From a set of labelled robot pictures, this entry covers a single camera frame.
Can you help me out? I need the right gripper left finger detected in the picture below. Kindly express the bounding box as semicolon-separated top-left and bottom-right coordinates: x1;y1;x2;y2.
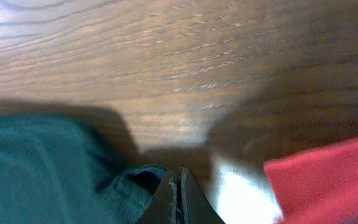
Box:
136;171;179;224

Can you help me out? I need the black t-shirt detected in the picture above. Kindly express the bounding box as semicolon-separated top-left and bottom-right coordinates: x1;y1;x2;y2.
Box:
0;116;165;223

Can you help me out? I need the dark garment with red trim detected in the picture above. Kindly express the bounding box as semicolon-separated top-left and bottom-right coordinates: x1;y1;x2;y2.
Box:
264;138;358;224

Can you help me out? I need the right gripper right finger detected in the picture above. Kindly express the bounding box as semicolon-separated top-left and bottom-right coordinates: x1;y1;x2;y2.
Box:
180;169;224;224

